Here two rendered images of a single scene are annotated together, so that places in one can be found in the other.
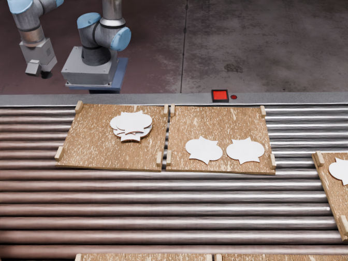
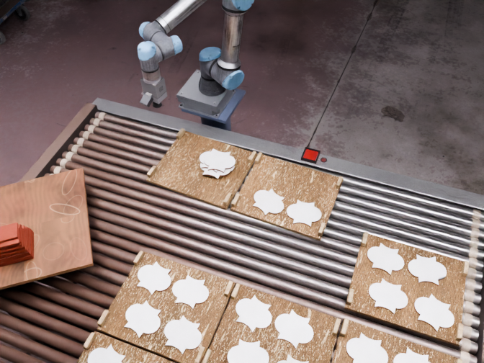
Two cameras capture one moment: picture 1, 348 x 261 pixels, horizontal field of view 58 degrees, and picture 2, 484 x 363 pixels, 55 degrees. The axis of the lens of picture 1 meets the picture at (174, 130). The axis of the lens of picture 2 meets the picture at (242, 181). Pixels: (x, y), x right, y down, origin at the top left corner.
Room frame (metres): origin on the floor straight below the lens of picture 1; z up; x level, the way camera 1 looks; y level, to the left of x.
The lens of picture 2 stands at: (-0.38, -0.44, 2.59)
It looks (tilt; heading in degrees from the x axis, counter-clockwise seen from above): 51 degrees down; 21
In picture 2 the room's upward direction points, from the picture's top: 2 degrees counter-clockwise
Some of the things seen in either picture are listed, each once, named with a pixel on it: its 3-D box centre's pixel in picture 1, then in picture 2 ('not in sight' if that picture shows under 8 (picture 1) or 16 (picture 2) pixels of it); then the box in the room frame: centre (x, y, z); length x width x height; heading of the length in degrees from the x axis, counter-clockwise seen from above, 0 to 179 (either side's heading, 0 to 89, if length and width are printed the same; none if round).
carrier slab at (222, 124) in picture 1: (218, 136); (287, 194); (0.87, -0.18, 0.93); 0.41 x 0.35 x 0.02; 86
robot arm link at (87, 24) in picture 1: (91, 28); (212, 62); (1.42, 0.39, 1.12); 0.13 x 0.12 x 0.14; 59
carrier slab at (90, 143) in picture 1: (116, 134); (203, 167); (0.90, 0.24, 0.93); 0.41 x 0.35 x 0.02; 84
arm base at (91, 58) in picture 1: (95, 49); (212, 79); (1.42, 0.39, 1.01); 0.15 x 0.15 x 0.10
